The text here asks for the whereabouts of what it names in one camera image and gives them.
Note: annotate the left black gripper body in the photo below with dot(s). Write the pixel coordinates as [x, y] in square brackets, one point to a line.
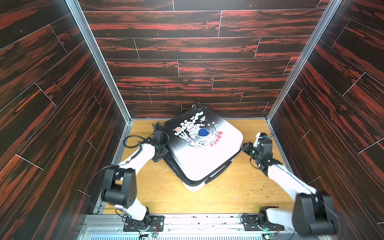
[162, 151]

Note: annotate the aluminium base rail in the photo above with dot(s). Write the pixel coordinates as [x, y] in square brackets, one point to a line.
[183, 227]

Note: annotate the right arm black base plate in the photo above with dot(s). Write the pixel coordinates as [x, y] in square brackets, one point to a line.
[250, 222]

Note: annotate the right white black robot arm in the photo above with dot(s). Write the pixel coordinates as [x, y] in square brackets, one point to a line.
[314, 211]

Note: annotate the left aluminium corner post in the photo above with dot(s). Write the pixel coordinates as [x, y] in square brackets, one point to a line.
[91, 42]

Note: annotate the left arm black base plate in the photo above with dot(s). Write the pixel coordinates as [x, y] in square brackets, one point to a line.
[151, 224]

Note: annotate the aluminium corner post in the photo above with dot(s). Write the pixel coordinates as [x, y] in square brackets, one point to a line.
[321, 26]
[91, 42]

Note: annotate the right aluminium corner post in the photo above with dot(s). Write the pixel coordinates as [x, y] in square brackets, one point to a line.
[321, 26]

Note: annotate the black white astronaut suitcase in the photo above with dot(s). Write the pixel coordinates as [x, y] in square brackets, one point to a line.
[202, 145]

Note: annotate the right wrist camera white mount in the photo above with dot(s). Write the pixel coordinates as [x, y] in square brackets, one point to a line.
[260, 138]

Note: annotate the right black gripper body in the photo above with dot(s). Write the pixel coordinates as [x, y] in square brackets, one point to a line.
[252, 150]

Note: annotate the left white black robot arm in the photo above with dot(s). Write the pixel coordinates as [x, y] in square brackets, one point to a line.
[119, 186]

